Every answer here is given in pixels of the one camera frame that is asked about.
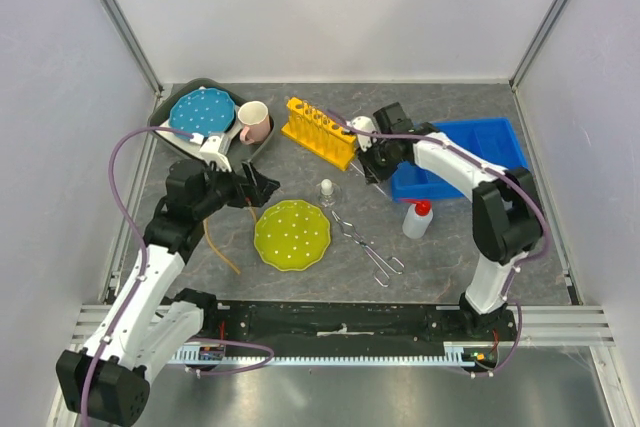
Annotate slotted cable duct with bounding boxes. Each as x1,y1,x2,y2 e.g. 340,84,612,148
168,342,499,368

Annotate yellow test tube rack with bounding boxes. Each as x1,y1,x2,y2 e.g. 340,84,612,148
281,97,356,171

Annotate green dotted plate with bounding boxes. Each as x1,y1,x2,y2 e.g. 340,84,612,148
254,199,331,272

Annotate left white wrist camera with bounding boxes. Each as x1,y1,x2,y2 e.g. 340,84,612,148
199,133,232,172

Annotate grey plastic tray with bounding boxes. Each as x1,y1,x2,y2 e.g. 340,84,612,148
148,78,275,171

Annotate white wash bottle red cap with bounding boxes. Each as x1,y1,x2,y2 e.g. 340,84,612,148
402,199,434,240

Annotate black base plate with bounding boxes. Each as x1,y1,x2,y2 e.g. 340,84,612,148
197,300,516,355

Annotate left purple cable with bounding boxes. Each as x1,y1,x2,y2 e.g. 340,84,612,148
79,125,276,427

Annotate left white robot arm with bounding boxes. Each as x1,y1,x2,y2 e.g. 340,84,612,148
56,159,280,426

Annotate glass flask white stopper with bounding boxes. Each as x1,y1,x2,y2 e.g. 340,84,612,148
316,178,342,208

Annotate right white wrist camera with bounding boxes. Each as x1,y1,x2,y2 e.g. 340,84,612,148
347,116,376,152

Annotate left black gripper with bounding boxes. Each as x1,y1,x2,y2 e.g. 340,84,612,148
193,159,280,220

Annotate blue plastic bin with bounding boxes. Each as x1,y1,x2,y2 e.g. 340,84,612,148
390,117,528,202

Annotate metal crucible tongs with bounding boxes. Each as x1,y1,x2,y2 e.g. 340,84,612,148
331,210,405,288

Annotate blue dotted plate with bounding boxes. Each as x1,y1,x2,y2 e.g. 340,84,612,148
168,88,236,144

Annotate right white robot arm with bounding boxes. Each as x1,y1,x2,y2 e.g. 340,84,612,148
346,103,549,341

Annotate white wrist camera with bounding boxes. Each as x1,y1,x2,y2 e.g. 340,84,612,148
347,116,376,152
199,133,232,172

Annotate white square plate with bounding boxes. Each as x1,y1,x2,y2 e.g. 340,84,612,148
157,121,242,160

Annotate pink mug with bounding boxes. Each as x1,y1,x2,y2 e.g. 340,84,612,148
237,101,271,145

